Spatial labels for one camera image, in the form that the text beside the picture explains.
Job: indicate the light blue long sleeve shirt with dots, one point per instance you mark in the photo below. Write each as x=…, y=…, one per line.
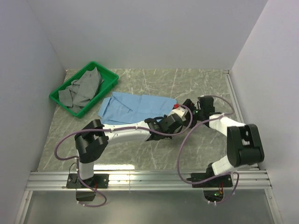
x=125, y=108

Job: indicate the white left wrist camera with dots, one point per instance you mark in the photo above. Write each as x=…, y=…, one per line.
x=180, y=111

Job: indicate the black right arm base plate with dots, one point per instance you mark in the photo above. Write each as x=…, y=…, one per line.
x=222, y=181

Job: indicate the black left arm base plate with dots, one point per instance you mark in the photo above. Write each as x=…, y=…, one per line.
x=98, y=181

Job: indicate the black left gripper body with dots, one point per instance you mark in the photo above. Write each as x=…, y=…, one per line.
x=168, y=136

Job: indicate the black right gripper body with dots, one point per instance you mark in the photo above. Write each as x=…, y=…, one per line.
x=198, y=113

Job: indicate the green plastic bin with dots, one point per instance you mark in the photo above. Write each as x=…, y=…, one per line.
x=110, y=80

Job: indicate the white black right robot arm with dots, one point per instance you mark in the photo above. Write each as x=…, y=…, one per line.
x=244, y=145

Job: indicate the grey long sleeve shirt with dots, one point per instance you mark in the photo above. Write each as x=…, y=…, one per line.
x=81, y=91

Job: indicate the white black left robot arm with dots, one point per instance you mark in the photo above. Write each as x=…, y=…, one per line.
x=91, y=145

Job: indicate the aluminium front mounting rail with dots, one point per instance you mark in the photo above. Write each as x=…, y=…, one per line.
x=131, y=180

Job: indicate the aluminium side rail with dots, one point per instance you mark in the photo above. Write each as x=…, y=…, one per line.
x=233, y=96

